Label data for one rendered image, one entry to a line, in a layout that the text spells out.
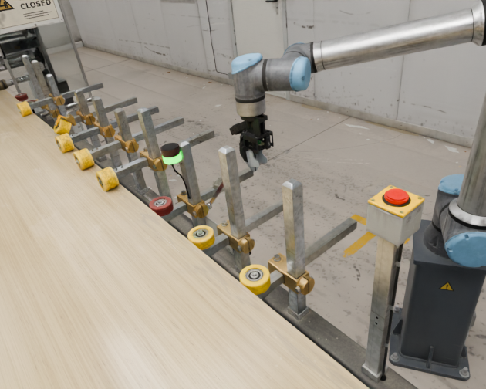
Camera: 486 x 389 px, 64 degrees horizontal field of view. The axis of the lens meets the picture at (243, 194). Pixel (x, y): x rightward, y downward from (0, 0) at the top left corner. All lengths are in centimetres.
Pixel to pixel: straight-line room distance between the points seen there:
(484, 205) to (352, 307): 106
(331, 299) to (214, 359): 136
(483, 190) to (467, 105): 241
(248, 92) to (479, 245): 81
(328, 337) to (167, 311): 45
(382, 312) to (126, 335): 58
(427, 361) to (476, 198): 92
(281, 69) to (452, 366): 146
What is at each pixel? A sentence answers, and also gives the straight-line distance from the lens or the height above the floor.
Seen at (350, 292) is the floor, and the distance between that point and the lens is 222.
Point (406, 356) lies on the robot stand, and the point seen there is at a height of 3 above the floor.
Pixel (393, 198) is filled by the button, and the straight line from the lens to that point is 72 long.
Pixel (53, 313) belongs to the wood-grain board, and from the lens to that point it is 113.
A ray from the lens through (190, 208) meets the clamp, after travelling 140.
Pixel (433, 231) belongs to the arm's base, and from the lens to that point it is 159.
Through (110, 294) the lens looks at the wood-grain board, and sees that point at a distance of 110.
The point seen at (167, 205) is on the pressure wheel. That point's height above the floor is 91.
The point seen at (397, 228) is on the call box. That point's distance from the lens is 72.
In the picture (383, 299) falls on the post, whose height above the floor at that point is 98.
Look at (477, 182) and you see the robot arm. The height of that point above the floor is 100.
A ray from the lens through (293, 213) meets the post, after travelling 93.
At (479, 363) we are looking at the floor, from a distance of 210.
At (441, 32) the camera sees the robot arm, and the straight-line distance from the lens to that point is 123.
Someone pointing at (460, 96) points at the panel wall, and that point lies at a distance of 364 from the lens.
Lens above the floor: 163
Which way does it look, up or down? 33 degrees down
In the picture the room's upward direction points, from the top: 7 degrees counter-clockwise
